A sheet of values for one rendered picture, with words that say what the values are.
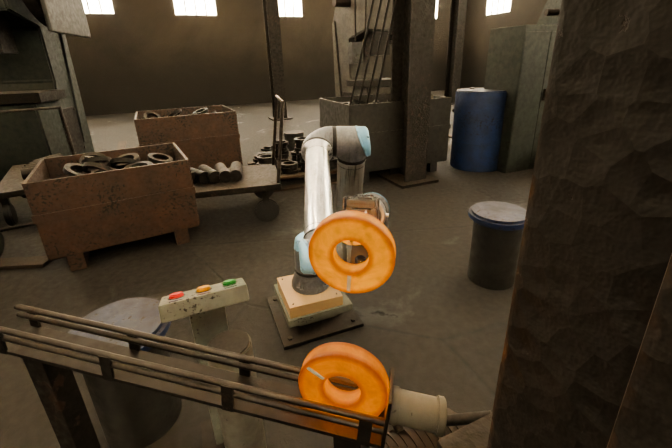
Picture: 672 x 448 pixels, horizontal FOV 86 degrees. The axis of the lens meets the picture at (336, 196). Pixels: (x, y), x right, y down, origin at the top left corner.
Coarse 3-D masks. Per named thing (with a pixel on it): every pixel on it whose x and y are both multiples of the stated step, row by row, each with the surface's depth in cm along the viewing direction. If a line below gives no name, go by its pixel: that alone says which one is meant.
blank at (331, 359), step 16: (320, 352) 60; (336, 352) 59; (352, 352) 59; (368, 352) 60; (304, 368) 61; (320, 368) 60; (336, 368) 59; (352, 368) 58; (368, 368) 58; (384, 368) 61; (304, 384) 62; (320, 384) 61; (368, 384) 59; (384, 384) 59; (320, 400) 63; (336, 400) 63; (352, 400) 62; (368, 400) 60; (384, 400) 60
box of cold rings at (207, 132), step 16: (144, 112) 433; (160, 112) 441; (176, 112) 427; (192, 112) 457; (208, 112) 465; (224, 112) 398; (144, 128) 368; (160, 128) 374; (176, 128) 381; (192, 128) 388; (208, 128) 395; (224, 128) 403; (144, 144) 372; (176, 144) 385; (192, 144) 393; (208, 144) 400; (224, 144) 408; (192, 160) 398; (208, 160) 405; (224, 160) 413; (240, 160) 421
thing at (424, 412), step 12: (396, 396) 60; (408, 396) 60; (420, 396) 61; (432, 396) 61; (396, 408) 59; (408, 408) 59; (420, 408) 59; (432, 408) 59; (444, 408) 59; (396, 420) 59; (408, 420) 59; (420, 420) 58; (432, 420) 58; (444, 420) 58; (432, 432) 59; (444, 432) 58
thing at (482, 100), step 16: (464, 96) 391; (480, 96) 380; (496, 96) 378; (464, 112) 396; (480, 112) 385; (496, 112) 384; (464, 128) 400; (480, 128) 390; (496, 128) 390; (464, 144) 405; (480, 144) 396; (496, 144) 397; (464, 160) 410; (480, 160) 402; (496, 160) 405
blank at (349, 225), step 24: (336, 216) 61; (360, 216) 61; (312, 240) 63; (336, 240) 62; (360, 240) 61; (384, 240) 60; (312, 264) 65; (336, 264) 64; (360, 264) 66; (384, 264) 62; (336, 288) 66; (360, 288) 65
